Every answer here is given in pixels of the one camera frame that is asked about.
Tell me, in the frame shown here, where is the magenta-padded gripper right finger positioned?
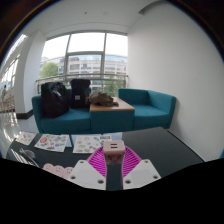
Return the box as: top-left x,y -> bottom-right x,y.
114,147 -> 162,191

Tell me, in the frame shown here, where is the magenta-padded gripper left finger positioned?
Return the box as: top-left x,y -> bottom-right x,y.
66,146 -> 116,192

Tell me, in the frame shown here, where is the pink bear-print charger block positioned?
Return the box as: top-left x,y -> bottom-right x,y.
102,139 -> 126,165

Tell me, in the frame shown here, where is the pink power strip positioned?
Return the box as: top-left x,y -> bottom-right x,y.
42,162 -> 75,180

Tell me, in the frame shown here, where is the teal two-seat sofa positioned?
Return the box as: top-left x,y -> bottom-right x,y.
31,87 -> 93,135

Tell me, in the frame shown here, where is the wood-topped teal side table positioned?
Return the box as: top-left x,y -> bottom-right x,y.
88,96 -> 136,135

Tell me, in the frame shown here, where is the teal armchair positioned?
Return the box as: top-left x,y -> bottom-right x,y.
117,87 -> 177,131

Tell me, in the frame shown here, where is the brown jacket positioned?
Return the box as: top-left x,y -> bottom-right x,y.
86,91 -> 120,108

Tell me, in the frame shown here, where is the large black backpack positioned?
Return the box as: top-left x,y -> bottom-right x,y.
40,81 -> 71,119

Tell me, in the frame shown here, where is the small black backpack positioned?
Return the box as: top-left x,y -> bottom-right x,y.
69,78 -> 92,110

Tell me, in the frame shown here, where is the metal window railing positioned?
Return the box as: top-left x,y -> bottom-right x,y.
34,72 -> 130,97

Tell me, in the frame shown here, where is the person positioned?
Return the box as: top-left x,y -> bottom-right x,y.
1,84 -> 8,102

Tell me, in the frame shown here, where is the grey power strip cable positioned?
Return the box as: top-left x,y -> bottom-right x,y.
18,147 -> 40,168

